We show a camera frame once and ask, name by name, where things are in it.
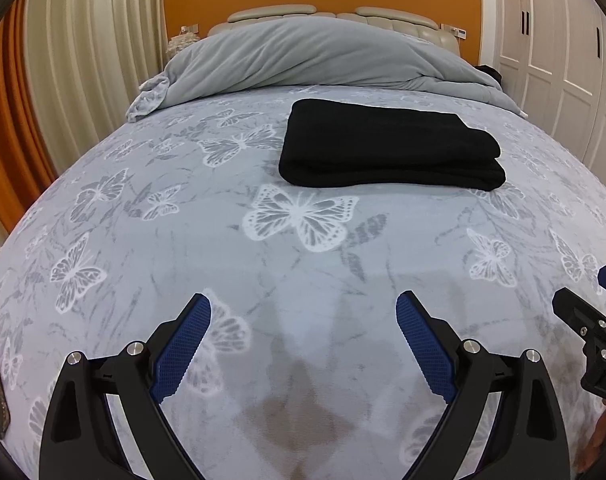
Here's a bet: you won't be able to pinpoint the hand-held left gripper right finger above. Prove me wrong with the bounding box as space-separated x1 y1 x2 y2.
396 291 570 480

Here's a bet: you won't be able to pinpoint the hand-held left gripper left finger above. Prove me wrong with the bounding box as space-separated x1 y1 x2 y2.
40 294 212 480

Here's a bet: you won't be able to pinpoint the black pants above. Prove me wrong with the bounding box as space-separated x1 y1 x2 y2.
279 98 507 192

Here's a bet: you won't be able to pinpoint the person's right forearm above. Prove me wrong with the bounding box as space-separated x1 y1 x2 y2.
575 400 606 476

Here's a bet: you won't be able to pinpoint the butterfly print bed sheet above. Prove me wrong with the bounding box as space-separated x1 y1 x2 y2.
0 82 606 480

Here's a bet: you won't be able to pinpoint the dark cloth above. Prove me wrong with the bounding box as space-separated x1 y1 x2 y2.
474 64 504 85

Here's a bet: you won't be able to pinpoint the grey patterned pillow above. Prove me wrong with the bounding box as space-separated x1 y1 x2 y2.
127 74 172 122

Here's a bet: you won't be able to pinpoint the white wardrobe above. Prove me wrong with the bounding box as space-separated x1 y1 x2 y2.
492 0 606 173

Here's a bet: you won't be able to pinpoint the orange curtain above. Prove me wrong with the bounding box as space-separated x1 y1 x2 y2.
0 0 58 266

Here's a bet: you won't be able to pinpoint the cream curtain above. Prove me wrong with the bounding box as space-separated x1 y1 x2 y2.
23 0 167 183

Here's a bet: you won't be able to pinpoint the white dried flower bunch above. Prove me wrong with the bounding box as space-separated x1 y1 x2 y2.
167 31 200 55

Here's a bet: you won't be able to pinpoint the grey duvet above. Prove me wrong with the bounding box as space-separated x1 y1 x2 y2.
163 16 526 118

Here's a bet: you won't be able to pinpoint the beige padded headboard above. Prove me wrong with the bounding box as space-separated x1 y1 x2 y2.
206 4 461 58

